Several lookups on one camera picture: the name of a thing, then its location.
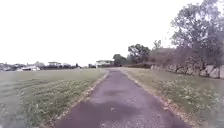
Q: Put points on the white building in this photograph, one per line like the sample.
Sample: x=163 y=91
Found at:
x=104 y=63

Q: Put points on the dark grey asphalt path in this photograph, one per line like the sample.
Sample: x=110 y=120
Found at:
x=116 y=103

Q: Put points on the wide grass field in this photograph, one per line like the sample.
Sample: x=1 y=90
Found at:
x=40 y=93

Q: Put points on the row of distant houses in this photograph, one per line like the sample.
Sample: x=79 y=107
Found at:
x=33 y=66

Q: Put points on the large tall tree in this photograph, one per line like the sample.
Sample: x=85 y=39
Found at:
x=203 y=30

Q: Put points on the grass strip beside wall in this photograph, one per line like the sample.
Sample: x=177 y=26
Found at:
x=186 y=91

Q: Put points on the rough stone wall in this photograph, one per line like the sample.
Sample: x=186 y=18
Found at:
x=196 y=69

